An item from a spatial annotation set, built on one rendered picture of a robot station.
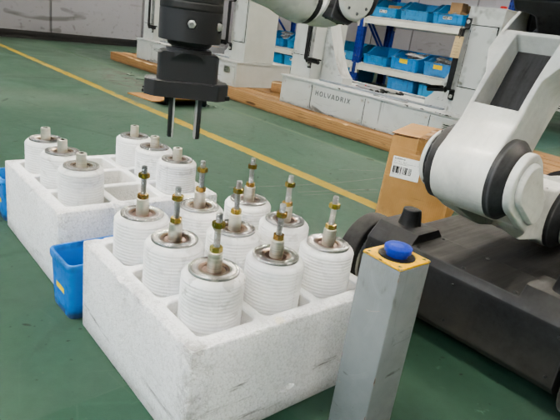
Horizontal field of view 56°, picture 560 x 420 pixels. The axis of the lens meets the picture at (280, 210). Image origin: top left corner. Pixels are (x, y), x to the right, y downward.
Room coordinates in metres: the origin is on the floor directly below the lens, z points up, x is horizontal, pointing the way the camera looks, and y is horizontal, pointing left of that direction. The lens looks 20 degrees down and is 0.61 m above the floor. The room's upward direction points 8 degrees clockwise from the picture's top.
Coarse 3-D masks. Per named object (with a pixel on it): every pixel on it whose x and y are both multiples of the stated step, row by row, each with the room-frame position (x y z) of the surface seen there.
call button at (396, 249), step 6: (384, 246) 0.70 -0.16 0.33; (390, 246) 0.69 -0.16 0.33; (396, 246) 0.69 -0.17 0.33; (402, 246) 0.70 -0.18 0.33; (408, 246) 0.70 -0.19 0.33; (390, 252) 0.68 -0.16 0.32; (396, 252) 0.68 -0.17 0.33; (402, 252) 0.68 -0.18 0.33; (408, 252) 0.68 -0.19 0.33; (396, 258) 0.68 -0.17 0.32; (402, 258) 0.68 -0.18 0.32
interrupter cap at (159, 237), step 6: (156, 234) 0.79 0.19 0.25; (162, 234) 0.79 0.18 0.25; (186, 234) 0.80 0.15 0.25; (192, 234) 0.81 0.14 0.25; (156, 240) 0.76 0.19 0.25; (162, 240) 0.77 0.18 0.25; (168, 240) 0.78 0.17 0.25; (186, 240) 0.78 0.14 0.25; (192, 240) 0.78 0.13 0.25; (162, 246) 0.75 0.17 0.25; (168, 246) 0.75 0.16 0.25; (174, 246) 0.75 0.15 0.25; (180, 246) 0.75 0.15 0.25; (186, 246) 0.76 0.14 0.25; (192, 246) 0.77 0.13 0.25
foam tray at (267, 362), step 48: (96, 240) 0.89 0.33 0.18; (96, 288) 0.83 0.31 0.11; (144, 288) 0.74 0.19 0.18; (96, 336) 0.82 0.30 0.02; (144, 336) 0.69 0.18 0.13; (192, 336) 0.63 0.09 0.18; (240, 336) 0.64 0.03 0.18; (288, 336) 0.71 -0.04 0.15; (336, 336) 0.78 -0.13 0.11; (144, 384) 0.68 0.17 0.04; (192, 384) 0.59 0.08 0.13; (240, 384) 0.65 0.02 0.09; (288, 384) 0.73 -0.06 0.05
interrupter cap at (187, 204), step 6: (192, 198) 0.98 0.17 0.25; (186, 204) 0.94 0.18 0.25; (192, 204) 0.96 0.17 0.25; (210, 204) 0.96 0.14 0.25; (216, 204) 0.97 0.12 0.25; (186, 210) 0.92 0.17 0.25; (192, 210) 0.92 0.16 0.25; (198, 210) 0.92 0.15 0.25; (204, 210) 0.93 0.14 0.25; (210, 210) 0.93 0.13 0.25; (216, 210) 0.94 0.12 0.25
